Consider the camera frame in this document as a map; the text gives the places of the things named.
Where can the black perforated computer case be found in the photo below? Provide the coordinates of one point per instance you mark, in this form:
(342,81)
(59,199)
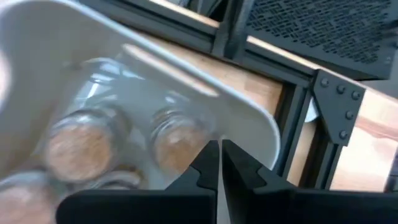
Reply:
(311,25)

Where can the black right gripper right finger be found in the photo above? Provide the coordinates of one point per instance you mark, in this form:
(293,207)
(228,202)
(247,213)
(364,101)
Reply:
(295,208)

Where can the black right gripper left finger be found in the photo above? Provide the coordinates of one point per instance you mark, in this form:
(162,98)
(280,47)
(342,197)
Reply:
(155,208)

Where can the black aluminium table frame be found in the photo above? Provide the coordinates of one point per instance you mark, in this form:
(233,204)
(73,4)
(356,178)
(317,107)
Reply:
(339,93)

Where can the white plastic bin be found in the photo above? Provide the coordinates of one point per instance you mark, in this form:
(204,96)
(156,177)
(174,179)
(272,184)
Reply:
(37,46)

